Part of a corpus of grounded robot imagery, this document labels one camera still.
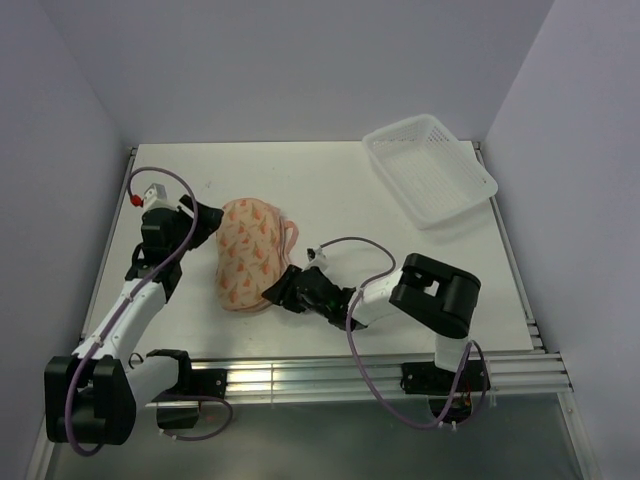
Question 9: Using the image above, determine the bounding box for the pink floral mesh laundry bag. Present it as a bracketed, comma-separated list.
[215, 198, 299, 313]

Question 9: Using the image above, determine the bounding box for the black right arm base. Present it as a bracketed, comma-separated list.
[400, 360, 491, 396]

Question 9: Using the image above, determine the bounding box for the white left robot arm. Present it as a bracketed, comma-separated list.
[44, 195, 224, 449]

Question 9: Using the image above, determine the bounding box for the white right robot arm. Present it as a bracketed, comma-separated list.
[262, 248, 481, 390]

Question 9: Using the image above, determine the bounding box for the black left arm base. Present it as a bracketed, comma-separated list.
[154, 368, 228, 432]

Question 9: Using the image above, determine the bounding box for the white perforated plastic basket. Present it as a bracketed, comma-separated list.
[362, 114, 498, 230]

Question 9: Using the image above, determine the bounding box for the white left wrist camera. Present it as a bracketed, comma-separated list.
[130, 183, 176, 212]

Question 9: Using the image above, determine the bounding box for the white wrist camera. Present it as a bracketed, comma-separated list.
[130, 183, 176, 212]
[306, 246, 328, 271]

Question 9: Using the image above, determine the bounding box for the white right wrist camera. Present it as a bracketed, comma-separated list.
[306, 246, 328, 271]

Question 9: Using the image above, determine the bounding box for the aluminium rail frame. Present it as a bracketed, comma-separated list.
[29, 144, 601, 480]

